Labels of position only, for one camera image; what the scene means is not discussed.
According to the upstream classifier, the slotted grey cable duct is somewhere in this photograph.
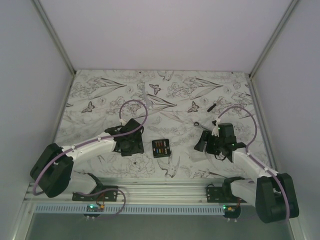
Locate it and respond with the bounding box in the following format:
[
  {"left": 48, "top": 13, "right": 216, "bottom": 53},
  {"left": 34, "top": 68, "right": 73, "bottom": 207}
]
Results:
[{"left": 34, "top": 203, "right": 224, "bottom": 216}]

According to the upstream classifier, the left aluminium frame post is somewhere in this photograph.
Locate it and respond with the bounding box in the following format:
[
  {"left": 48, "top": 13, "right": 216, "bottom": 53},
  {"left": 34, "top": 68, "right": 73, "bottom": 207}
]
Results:
[{"left": 31, "top": 0, "right": 77, "bottom": 76}]

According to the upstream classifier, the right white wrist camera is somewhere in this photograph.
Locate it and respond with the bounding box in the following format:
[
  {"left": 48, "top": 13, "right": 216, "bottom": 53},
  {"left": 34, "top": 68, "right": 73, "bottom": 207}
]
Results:
[{"left": 211, "top": 117, "right": 221, "bottom": 137}]

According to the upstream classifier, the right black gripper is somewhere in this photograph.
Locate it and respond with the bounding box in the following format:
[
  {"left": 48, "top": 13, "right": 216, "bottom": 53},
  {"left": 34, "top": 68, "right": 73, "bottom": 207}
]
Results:
[{"left": 194, "top": 130, "right": 224, "bottom": 156}]

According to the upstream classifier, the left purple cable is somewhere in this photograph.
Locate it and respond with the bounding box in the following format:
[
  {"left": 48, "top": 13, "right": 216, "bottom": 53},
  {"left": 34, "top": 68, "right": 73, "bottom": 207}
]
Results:
[{"left": 33, "top": 99, "right": 149, "bottom": 197}]

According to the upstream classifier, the aluminium mounting rail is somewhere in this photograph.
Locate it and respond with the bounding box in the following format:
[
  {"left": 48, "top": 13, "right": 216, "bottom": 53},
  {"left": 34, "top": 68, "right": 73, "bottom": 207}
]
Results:
[{"left": 23, "top": 176, "right": 298, "bottom": 205}]

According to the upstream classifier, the aluminium frame post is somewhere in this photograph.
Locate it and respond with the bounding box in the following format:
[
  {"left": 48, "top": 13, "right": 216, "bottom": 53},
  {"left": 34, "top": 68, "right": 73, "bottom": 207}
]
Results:
[
  {"left": 248, "top": 0, "right": 301, "bottom": 79},
  {"left": 31, "top": 0, "right": 77, "bottom": 76}
]

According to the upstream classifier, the green controller board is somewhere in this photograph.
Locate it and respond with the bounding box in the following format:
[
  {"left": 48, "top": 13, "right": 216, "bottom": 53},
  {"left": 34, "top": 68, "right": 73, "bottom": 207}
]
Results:
[
  {"left": 83, "top": 203, "right": 105, "bottom": 220},
  {"left": 223, "top": 205, "right": 241, "bottom": 222}
]

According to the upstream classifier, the purple cable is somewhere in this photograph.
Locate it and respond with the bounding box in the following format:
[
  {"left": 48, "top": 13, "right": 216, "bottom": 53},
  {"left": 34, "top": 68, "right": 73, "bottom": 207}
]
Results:
[
  {"left": 216, "top": 105, "right": 292, "bottom": 220},
  {"left": 33, "top": 99, "right": 149, "bottom": 197}
]

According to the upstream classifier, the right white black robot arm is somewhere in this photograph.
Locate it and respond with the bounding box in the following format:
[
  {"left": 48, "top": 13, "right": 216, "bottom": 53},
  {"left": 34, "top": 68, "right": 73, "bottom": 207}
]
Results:
[{"left": 194, "top": 123, "right": 300, "bottom": 223}]

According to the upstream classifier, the right green controller board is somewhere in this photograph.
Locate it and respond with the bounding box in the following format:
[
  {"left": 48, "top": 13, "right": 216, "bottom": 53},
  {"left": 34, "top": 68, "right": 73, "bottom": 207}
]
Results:
[{"left": 223, "top": 205, "right": 241, "bottom": 222}]

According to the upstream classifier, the left green controller board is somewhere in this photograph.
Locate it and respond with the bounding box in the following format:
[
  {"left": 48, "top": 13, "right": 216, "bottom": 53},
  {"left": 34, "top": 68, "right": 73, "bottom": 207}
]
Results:
[{"left": 83, "top": 203, "right": 105, "bottom": 220}]

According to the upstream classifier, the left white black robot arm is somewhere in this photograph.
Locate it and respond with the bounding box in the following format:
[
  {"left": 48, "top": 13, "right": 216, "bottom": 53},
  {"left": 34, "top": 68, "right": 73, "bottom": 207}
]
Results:
[{"left": 30, "top": 118, "right": 144, "bottom": 201}]

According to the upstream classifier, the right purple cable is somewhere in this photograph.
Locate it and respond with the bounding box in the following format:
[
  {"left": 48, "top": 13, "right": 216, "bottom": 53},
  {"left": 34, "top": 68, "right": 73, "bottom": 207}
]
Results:
[{"left": 216, "top": 105, "right": 292, "bottom": 220}]

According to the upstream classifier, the black fuse box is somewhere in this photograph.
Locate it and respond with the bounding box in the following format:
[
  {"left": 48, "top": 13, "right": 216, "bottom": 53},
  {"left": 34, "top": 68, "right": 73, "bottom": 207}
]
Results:
[{"left": 151, "top": 138, "right": 172, "bottom": 158}]

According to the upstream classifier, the silver open-end wrench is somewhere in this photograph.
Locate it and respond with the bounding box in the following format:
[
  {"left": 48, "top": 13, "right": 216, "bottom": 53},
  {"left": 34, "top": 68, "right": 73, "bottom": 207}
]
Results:
[{"left": 137, "top": 82, "right": 153, "bottom": 110}]

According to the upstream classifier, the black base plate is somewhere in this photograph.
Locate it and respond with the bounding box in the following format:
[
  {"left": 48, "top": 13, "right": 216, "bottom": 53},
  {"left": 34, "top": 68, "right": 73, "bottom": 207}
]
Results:
[
  {"left": 71, "top": 185, "right": 118, "bottom": 202},
  {"left": 205, "top": 183, "right": 255, "bottom": 204}
]

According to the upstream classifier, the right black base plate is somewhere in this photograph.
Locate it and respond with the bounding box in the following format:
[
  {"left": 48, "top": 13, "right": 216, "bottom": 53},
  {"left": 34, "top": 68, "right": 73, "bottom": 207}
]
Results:
[{"left": 205, "top": 183, "right": 255, "bottom": 204}]

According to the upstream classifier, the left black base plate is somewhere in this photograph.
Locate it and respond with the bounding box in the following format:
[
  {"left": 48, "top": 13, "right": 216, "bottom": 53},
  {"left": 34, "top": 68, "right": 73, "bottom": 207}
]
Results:
[{"left": 71, "top": 185, "right": 118, "bottom": 202}]

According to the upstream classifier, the right aluminium frame post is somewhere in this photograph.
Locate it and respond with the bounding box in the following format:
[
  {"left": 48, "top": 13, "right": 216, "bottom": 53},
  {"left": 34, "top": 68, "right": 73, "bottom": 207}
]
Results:
[{"left": 248, "top": 0, "right": 301, "bottom": 79}]

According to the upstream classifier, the small black screwdriver bit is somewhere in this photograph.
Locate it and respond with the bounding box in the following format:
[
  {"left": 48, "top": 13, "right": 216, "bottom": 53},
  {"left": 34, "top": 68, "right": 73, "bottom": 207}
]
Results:
[{"left": 207, "top": 103, "right": 217, "bottom": 113}]

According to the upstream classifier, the ratchet wrench tool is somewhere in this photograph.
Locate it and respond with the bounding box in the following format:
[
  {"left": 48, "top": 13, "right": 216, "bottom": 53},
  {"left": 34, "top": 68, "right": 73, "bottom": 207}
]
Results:
[{"left": 193, "top": 121, "right": 212, "bottom": 132}]

